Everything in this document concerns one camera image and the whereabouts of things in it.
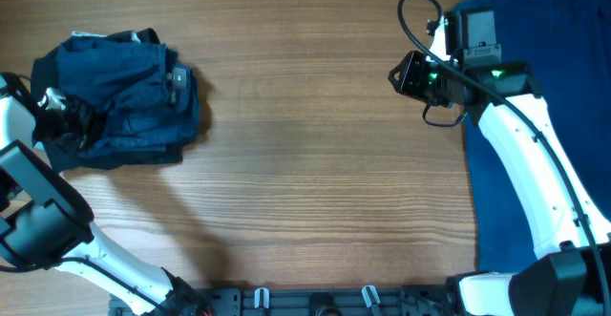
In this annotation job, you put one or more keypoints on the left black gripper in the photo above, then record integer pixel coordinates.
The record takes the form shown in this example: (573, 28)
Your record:
(92, 123)

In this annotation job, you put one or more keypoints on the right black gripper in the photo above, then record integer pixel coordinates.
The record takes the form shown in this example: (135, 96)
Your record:
(407, 80)

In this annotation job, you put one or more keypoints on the navy blue shorts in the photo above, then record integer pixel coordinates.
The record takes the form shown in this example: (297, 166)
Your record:
(129, 96)

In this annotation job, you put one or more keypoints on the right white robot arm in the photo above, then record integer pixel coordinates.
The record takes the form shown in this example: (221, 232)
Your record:
(571, 237)

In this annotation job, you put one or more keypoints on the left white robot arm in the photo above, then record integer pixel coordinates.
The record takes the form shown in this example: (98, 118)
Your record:
(56, 229)

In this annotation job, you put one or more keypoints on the black folded clothes pile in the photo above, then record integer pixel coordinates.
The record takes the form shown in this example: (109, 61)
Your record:
(119, 158)

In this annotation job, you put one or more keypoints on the blue polo shirt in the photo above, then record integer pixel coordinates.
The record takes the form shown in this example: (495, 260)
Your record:
(566, 44)

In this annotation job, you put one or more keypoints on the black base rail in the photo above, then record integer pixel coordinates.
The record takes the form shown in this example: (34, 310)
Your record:
(370, 300)

